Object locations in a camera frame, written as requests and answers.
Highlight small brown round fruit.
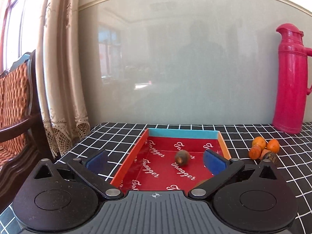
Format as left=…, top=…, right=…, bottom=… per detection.
left=175, top=150, right=191, bottom=166

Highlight brown kiwi fruit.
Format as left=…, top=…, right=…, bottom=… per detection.
left=196, top=179, right=208, bottom=187

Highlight dark passion fruit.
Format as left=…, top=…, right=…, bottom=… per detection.
left=262, top=151, right=278, bottom=164

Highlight small tangerine front left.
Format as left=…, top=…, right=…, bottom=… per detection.
left=249, top=145, right=262, bottom=160

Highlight small tangerine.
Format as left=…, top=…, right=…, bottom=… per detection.
left=252, top=136, right=267, bottom=150
left=249, top=145, right=262, bottom=160
left=266, top=139, right=280, bottom=154

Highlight small orange fruit piece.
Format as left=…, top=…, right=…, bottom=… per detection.
left=260, top=148, right=271, bottom=160

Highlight small tangerine back right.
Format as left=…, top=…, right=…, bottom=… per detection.
left=266, top=139, right=280, bottom=154

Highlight small tangerine back left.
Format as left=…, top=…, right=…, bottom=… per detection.
left=252, top=136, right=267, bottom=150

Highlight wooden sofa orange cushions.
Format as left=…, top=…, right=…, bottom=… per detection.
left=1, top=52, right=53, bottom=211

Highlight black white grid tablecloth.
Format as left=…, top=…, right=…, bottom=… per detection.
left=2, top=123, right=311, bottom=233

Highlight pink thermos jug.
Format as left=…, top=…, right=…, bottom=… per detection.
left=272, top=23, right=311, bottom=134

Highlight red cardboard box tray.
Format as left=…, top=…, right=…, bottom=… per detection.
left=110, top=128, right=231, bottom=193

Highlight beige lace curtain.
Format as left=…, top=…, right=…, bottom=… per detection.
left=35, top=0, right=90, bottom=158

